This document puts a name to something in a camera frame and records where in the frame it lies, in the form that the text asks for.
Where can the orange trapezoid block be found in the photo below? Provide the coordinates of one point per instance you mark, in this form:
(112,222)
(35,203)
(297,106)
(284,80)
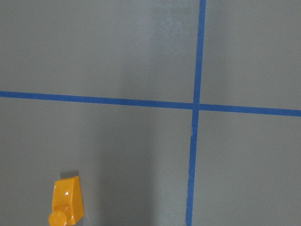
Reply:
(67,202)

